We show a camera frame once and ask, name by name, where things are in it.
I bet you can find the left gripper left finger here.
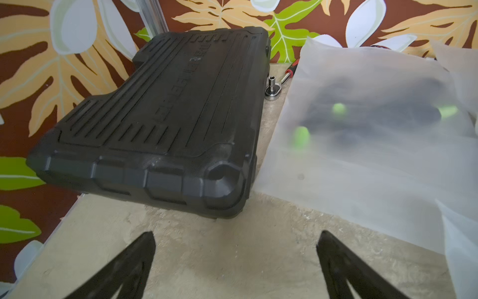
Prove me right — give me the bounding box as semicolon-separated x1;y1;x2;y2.
67;231;156;299

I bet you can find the small metal ratchet tool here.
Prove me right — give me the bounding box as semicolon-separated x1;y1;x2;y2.
265;59;299;101

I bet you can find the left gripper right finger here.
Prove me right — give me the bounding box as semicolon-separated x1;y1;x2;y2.
316;230;407;299

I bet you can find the purple eggplant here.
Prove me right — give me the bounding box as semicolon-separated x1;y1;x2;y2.
291;77;460;150

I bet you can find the black tool case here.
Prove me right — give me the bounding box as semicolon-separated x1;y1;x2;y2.
26;27;271;219

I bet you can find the clear zip-top bag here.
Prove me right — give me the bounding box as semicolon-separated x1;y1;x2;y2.
431;41;478;127
254;39;478;253
436;201;478;299

